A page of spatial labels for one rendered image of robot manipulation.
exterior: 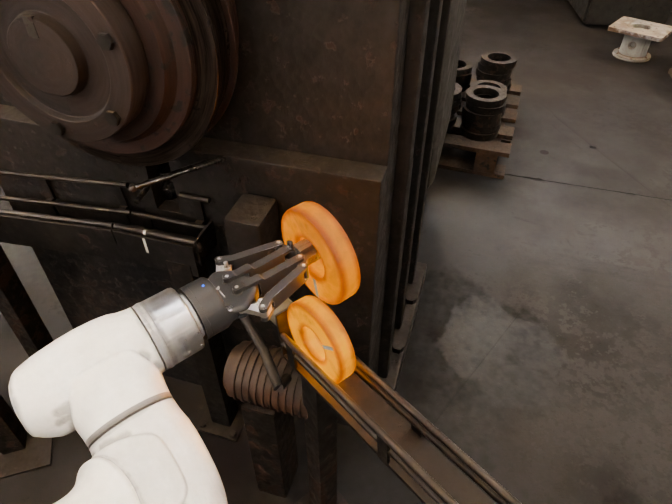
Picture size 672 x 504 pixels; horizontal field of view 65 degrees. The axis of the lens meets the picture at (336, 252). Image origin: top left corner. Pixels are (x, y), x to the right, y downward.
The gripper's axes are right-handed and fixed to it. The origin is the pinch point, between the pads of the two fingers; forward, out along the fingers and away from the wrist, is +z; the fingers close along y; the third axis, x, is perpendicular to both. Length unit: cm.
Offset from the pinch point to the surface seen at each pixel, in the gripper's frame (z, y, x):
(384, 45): 27.1, -16.2, 16.8
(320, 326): -2.4, 2.6, -14.1
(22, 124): -23, -77, -4
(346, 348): -0.7, 6.7, -17.1
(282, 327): -4.0, -7.6, -22.8
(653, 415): 90, 38, -96
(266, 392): -8.9, -9.7, -41.6
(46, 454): -56, -61, -88
